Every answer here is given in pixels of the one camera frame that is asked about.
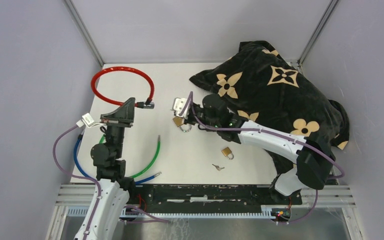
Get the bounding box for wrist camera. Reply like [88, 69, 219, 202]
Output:
[172, 97, 191, 120]
[76, 113, 103, 129]

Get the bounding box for large brass padlock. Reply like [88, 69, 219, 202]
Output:
[172, 116, 192, 133]

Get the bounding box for red cable lock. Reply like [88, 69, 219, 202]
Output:
[90, 66, 155, 109]

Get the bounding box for small padlock keys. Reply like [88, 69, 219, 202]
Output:
[212, 164, 225, 172]

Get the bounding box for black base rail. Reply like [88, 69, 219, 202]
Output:
[127, 183, 303, 214]

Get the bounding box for small brass padlock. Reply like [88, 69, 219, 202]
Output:
[221, 147, 234, 160]

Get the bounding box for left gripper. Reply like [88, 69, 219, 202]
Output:
[100, 97, 135, 159]

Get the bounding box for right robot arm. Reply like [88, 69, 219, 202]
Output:
[172, 93, 335, 204]

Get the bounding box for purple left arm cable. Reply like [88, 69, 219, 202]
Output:
[52, 125, 170, 240]

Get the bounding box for black floral blanket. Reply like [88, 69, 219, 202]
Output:
[188, 40, 351, 173]

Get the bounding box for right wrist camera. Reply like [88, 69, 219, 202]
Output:
[172, 97, 191, 120]

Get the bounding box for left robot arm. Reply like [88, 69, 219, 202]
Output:
[74, 97, 138, 240]

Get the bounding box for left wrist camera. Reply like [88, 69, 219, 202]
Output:
[76, 113, 103, 129]

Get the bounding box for green cable lock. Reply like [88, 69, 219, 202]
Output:
[97, 134, 162, 180]

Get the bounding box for blue cable lock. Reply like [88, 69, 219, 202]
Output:
[73, 133, 149, 185]

